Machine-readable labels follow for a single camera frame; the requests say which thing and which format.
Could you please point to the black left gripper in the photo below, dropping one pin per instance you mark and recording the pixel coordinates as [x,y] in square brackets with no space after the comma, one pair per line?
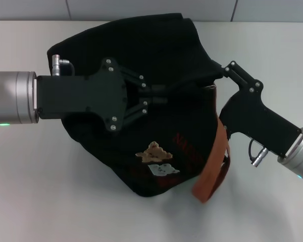
[78,95]

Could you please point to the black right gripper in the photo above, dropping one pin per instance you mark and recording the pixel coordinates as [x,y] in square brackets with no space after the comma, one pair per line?
[255,118]

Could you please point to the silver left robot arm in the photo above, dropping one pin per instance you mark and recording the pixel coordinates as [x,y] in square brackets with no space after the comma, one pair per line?
[12,95]

